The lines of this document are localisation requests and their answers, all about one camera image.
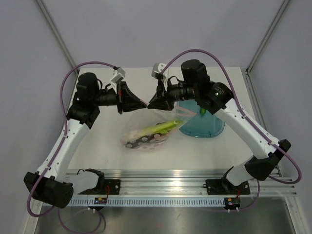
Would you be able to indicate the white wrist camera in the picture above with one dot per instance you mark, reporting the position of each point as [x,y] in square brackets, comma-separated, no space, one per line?
[117,77]
[157,72]

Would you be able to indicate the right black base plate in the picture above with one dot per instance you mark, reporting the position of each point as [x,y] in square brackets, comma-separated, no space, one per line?
[223,187]

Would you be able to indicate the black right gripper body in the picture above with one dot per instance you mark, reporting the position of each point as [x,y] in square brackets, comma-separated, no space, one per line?
[174,93]

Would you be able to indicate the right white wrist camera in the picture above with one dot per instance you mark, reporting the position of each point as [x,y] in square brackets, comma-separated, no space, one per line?
[157,72]

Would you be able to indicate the green chili pepper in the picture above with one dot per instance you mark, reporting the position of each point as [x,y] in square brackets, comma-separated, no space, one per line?
[202,111]

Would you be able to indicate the aluminium frame post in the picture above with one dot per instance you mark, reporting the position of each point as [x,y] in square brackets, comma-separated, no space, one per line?
[268,34]
[55,32]

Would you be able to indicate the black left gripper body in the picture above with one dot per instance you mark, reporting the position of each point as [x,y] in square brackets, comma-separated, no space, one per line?
[109,97]

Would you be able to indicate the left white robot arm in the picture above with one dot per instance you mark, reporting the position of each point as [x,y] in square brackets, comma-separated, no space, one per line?
[48,183]

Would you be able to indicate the right aluminium frame post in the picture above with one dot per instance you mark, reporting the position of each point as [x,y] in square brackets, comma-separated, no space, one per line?
[268,34]

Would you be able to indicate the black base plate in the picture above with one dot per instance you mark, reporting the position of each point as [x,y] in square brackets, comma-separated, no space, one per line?
[104,186]
[223,187]

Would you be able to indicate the clear zip top bag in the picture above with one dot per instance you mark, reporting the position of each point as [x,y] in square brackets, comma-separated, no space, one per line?
[144,118]

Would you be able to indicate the teal plastic tray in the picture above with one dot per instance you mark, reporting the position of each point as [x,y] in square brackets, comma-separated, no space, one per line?
[206,126]

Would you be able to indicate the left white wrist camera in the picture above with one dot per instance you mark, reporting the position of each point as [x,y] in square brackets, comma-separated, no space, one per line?
[117,77]

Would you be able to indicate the celery stalk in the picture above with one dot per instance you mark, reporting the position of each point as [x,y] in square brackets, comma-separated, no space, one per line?
[162,128]

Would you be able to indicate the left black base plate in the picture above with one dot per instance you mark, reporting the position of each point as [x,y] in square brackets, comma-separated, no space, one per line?
[104,186]

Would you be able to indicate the white slotted cable duct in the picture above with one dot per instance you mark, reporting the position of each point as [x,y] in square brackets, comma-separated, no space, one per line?
[147,202]

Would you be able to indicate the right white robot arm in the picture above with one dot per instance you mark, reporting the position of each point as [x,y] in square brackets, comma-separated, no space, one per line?
[218,100]

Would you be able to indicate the aluminium mounting rail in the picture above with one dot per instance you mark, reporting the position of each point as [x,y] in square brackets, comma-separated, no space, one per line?
[176,183]

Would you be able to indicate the left aluminium frame post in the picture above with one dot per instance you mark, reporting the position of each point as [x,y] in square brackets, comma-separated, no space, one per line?
[55,32]

